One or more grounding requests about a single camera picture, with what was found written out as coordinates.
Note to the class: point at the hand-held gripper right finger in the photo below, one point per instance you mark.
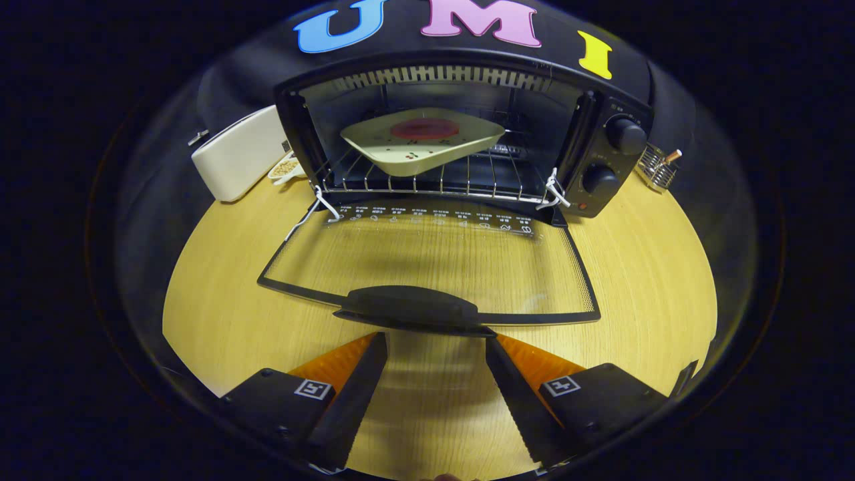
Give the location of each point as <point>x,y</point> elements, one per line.
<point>521,407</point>

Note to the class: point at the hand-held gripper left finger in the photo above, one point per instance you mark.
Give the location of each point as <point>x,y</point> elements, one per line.
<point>354,407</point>

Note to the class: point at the cream square plate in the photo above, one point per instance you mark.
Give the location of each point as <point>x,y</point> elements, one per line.
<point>414,157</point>

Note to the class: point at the black toaster oven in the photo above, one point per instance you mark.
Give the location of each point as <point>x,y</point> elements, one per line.
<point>611,160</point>

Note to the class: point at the pink ham slice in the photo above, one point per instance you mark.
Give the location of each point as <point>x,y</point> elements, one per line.
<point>425,129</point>

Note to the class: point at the white bread toaster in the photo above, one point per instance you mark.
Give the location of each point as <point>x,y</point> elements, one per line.
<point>237,157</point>

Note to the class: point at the dark grey stand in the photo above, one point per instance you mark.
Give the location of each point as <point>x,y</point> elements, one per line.
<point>685,379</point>

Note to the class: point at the small dish of beans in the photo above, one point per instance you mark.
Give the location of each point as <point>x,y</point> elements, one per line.
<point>286,168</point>

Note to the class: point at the wooden stick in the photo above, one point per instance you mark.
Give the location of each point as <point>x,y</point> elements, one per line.
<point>672,156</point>

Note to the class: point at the silver metal clip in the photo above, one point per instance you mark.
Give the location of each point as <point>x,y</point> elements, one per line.
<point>198,137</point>

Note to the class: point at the black backdrop cloth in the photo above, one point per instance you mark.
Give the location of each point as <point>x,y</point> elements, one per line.
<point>227,87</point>

